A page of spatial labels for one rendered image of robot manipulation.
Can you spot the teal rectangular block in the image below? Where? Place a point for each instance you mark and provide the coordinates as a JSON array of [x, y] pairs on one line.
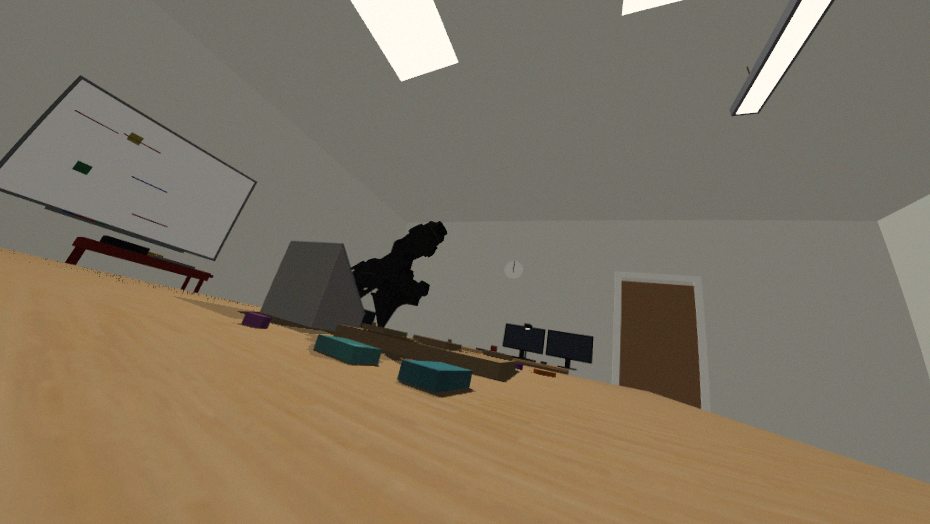
[[347, 350], [434, 376]]

